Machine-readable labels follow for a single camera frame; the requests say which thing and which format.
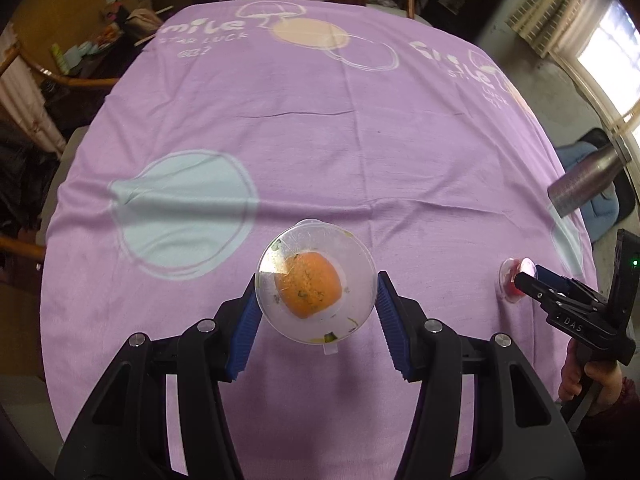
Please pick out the purple printed tablecloth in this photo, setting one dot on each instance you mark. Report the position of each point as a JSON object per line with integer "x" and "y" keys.
{"x": 320, "y": 135}

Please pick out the orange fruit piece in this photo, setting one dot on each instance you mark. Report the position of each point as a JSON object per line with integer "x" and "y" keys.
{"x": 307, "y": 285}

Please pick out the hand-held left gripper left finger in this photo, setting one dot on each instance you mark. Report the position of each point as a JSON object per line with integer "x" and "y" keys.
{"x": 245, "y": 330}

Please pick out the dark jacket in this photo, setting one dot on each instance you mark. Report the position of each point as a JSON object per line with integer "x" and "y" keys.
{"x": 25, "y": 180}

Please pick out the red jelly cup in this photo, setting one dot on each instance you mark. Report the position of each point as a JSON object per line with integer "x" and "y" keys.
{"x": 510, "y": 280}

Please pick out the floral door curtain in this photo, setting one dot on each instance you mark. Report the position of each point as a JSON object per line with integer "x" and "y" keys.
{"x": 25, "y": 105}

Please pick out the window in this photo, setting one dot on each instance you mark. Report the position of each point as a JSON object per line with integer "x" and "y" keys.
{"x": 617, "y": 50}

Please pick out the clear plastic cup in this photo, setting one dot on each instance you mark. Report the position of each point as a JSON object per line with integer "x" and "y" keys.
{"x": 350, "y": 270}

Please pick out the stainless steel bottle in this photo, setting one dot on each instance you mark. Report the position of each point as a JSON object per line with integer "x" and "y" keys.
{"x": 585, "y": 182}

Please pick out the wooden armchair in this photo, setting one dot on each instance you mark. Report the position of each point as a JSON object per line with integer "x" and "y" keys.
{"x": 75, "y": 81}

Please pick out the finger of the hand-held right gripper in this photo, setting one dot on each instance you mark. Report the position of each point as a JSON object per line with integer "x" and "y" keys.
{"x": 552, "y": 277}
{"x": 537, "y": 290}

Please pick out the blue cushioned chair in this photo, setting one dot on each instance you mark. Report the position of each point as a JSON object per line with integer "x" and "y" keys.
{"x": 575, "y": 152}

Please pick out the striped window curtain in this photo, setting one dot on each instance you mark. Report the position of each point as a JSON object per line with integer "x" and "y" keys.
{"x": 560, "y": 5}

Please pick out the person's right hand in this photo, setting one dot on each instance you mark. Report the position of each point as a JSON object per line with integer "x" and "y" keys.
{"x": 607, "y": 385}

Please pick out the person's right forearm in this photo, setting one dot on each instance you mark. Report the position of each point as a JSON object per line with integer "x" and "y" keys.
{"x": 625, "y": 420}

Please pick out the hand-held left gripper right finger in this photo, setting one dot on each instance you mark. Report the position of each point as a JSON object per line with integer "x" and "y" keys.
{"x": 392, "y": 330}

